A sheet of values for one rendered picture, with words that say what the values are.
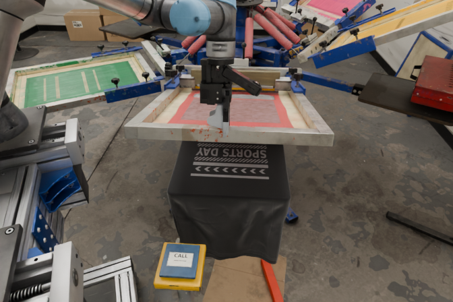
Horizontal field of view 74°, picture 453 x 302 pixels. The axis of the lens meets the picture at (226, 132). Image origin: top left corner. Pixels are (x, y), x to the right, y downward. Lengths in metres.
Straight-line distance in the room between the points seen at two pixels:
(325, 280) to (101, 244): 1.43
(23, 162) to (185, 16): 0.66
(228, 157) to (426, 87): 1.00
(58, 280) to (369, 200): 2.23
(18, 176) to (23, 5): 0.70
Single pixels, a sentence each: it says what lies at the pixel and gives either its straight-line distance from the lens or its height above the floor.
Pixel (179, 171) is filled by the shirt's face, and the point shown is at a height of 0.95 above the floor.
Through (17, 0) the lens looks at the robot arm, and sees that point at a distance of 0.39.
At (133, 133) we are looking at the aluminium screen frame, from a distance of 0.88.
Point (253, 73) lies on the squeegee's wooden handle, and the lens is 1.38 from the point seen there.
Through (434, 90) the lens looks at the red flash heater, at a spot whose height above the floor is 1.10.
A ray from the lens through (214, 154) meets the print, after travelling 1.25.
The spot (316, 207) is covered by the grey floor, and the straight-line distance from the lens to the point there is 2.38.
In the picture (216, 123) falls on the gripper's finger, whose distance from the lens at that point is 0.80.
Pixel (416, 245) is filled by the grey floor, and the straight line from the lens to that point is 2.44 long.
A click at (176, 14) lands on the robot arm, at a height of 1.59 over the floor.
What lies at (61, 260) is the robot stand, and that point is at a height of 1.21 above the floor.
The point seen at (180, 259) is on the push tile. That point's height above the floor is 0.97.
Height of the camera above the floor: 1.76
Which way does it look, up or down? 36 degrees down
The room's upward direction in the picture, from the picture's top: straight up
